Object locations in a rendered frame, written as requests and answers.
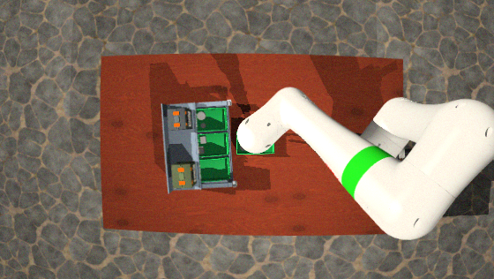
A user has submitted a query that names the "grey metal shelf rack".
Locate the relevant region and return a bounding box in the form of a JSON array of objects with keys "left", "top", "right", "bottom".
[{"left": 161, "top": 100, "right": 237, "bottom": 193}]

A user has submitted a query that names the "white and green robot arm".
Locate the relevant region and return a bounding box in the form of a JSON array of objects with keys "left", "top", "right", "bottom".
[{"left": 236, "top": 87, "right": 494, "bottom": 240}]

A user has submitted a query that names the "green bin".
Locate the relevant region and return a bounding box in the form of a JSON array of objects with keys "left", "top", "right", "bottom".
[
  {"left": 199, "top": 156, "right": 230, "bottom": 182},
  {"left": 236, "top": 135, "right": 274, "bottom": 155},
  {"left": 198, "top": 132, "right": 229, "bottom": 157},
  {"left": 196, "top": 108, "right": 228, "bottom": 132}
]

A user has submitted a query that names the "olive green tool case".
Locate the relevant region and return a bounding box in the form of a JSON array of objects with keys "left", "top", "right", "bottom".
[{"left": 171, "top": 162, "right": 197, "bottom": 189}]

